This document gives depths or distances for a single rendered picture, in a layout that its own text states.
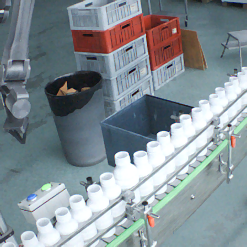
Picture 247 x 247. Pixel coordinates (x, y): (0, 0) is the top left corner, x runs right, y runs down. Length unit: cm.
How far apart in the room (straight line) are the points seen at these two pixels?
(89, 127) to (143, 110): 111
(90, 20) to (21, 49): 242
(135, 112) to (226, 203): 107
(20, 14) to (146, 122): 115
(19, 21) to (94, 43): 252
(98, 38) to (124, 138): 186
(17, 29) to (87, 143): 214
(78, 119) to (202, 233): 123
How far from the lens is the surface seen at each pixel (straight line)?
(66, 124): 305
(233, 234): 251
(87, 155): 318
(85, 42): 362
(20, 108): 107
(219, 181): 154
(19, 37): 108
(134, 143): 171
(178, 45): 455
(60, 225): 102
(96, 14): 342
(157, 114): 200
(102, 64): 357
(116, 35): 356
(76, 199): 105
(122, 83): 370
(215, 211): 267
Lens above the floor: 179
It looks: 29 degrees down
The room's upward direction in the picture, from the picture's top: 9 degrees counter-clockwise
